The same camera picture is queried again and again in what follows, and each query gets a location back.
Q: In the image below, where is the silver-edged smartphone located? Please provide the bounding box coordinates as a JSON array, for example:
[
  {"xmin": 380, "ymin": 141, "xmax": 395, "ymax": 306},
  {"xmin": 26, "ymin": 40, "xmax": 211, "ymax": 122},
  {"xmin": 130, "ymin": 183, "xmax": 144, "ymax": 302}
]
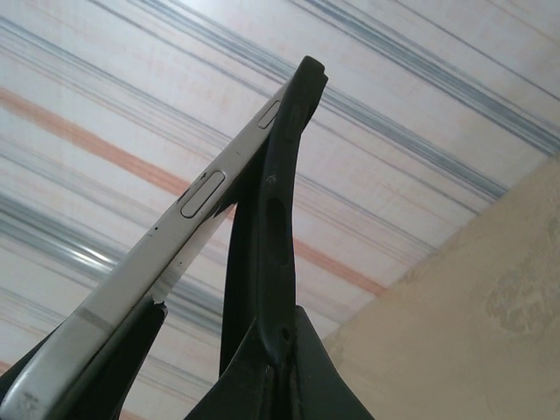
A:
[{"xmin": 0, "ymin": 87, "xmax": 284, "ymax": 420}]

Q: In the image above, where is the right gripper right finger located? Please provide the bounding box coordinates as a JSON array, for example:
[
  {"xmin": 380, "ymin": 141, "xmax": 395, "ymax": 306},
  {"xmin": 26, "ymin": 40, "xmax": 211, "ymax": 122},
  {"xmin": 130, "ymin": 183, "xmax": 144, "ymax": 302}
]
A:
[{"xmin": 287, "ymin": 305, "xmax": 378, "ymax": 420}]

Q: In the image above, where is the black phone case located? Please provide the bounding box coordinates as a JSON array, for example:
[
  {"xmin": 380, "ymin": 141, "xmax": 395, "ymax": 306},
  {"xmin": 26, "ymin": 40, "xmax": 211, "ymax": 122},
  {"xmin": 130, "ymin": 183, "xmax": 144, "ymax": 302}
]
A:
[{"xmin": 216, "ymin": 55, "xmax": 329, "ymax": 382}]

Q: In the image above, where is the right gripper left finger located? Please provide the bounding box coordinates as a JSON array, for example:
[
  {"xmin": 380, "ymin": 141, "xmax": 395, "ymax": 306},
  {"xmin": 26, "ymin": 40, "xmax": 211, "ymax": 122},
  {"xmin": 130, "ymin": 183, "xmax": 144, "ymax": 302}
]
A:
[{"xmin": 183, "ymin": 332, "xmax": 289, "ymax": 420}]

